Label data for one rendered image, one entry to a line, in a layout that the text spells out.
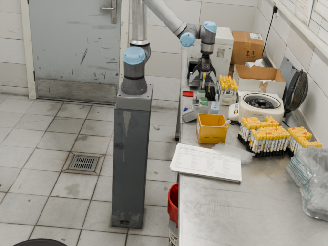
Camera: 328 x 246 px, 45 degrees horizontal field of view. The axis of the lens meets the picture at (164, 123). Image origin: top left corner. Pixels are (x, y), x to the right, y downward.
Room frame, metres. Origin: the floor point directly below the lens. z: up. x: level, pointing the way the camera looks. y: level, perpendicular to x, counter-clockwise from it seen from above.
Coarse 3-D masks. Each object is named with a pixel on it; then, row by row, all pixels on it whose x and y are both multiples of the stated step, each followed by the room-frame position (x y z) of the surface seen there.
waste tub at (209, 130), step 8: (200, 120) 1.79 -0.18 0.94; (208, 120) 1.80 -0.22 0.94; (216, 120) 1.80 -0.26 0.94; (224, 120) 1.76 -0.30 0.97; (200, 128) 1.67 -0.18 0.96; (208, 128) 1.67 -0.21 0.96; (216, 128) 1.67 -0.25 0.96; (224, 128) 1.67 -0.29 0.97; (200, 136) 1.67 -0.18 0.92; (208, 136) 1.67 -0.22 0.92; (216, 136) 1.67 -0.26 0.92; (224, 136) 1.68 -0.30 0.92
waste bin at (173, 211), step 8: (176, 184) 1.91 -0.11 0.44; (168, 192) 1.83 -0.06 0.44; (176, 192) 1.88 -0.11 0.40; (168, 200) 1.77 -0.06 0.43; (176, 200) 1.86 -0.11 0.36; (168, 208) 1.77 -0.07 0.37; (176, 208) 1.69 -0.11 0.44; (176, 216) 1.69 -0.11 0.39; (176, 224) 1.68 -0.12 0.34; (176, 232) 1.70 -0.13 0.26; (176, 240) 1.70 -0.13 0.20
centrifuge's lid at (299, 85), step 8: (296, 72) 2.02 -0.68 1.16; (304, 72) 1.95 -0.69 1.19; (296, 80) 2.05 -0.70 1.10; (304, 80) 1.89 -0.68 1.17; (288, 88) 2.05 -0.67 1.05; (296, 88) 2.04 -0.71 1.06; (304, 88) 1.86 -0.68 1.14; (288, 96) 2.03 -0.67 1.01; (296, 96) 1.84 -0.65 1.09; (304, 96) 1.85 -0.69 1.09; (288, 104) 1.97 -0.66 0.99; (296, 104) 1.85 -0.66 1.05; (288, 112) 1.91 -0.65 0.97
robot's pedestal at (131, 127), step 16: (128, 112) 1.98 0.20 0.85; (144, 112) 1.98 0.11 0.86; (128, 128) 1.98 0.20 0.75; (144, 128) 1.98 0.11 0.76; (128, 144) 1.98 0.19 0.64; (144, 144) 1.98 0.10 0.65; (128, 160) 1.98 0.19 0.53; (144, 160) 1.98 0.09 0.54; (128, 176) 1.98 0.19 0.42; (144, 176) 1.98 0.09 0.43; (112, 192) 1.98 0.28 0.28; (128, 192) 1.98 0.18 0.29; (144, 192) 2.08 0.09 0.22; (112, 208) 1.98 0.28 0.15; (128, 208) 1.98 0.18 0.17; (112, 224) 1.98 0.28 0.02; (128, 224) 1.98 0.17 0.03
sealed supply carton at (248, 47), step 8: (232, 32) 3.16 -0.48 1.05; (240, 32) 3.14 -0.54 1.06; (248, 32) 3.16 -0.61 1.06; (240, 40) 2.92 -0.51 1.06; (248, 40) 2.94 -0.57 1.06; (256, 40) 2.96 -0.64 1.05; (240, 48) 2.88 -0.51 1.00; (248, 48) 2.87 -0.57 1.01; (256, 48) 2.87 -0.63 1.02; (232, 56) 2.89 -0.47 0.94; (240, 56) 2.88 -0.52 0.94; (248, 56) 2.87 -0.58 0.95; (256, 56) 2.87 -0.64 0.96; (240, 64) 2.88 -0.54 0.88
